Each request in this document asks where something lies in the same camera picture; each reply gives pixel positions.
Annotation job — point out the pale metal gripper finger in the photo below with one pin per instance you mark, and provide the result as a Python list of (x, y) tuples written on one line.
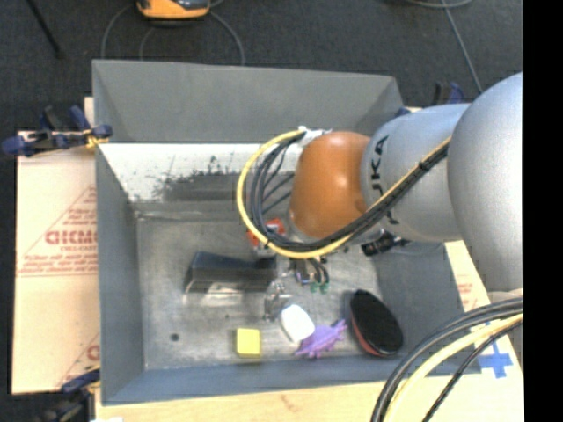
[(277, 289), (272, 309)]

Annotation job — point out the white cup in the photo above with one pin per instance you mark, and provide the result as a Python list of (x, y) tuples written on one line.
[(297, 322)]

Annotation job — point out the yellow sponge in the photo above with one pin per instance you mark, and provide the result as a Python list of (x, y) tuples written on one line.
[(248, 342)]

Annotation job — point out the dark blue flat box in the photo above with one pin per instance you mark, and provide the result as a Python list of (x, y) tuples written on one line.
[(228, 273)]

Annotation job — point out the orange and white packet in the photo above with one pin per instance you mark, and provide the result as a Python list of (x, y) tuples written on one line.
[(275, 227)]

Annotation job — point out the purple toy animal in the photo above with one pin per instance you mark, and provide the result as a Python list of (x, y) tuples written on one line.
[(323, 340)]

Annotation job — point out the black oval brush red rim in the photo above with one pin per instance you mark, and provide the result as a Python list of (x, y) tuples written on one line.
[(376, 323)]

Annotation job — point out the grey metal bin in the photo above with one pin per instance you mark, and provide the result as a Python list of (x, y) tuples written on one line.
[(206, 104)]

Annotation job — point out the brown cardboard board red print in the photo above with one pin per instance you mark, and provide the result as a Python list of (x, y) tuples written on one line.
[(53, 279)]

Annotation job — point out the black cylinder on white bracket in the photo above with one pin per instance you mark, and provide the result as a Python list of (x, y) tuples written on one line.
[(381, 244)]

